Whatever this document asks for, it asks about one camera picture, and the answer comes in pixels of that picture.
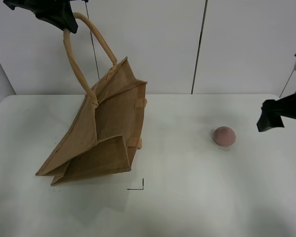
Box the brown linen tote bag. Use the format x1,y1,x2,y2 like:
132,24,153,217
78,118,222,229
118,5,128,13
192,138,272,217
37,12,147,186

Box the pink peach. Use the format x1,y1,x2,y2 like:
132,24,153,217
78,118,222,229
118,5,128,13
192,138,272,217
213,126,236,147

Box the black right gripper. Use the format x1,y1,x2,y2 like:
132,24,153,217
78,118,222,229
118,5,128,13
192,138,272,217
257,92,296,132

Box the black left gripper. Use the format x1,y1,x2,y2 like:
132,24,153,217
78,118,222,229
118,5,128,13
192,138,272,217
3,0,78,34

